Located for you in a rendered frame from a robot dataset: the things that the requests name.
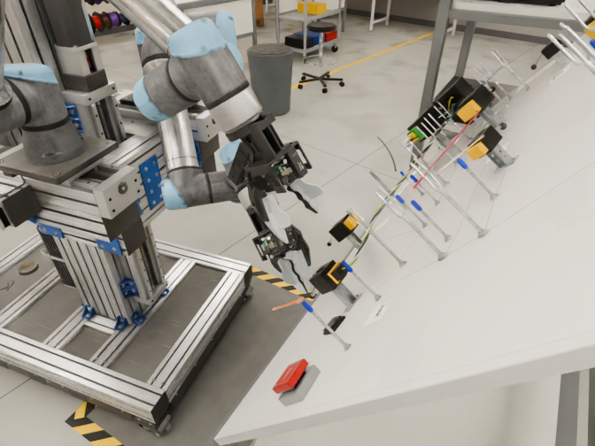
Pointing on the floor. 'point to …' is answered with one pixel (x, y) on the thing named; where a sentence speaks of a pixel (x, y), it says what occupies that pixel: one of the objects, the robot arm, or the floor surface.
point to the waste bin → (272, 76)
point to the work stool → (320, 52)
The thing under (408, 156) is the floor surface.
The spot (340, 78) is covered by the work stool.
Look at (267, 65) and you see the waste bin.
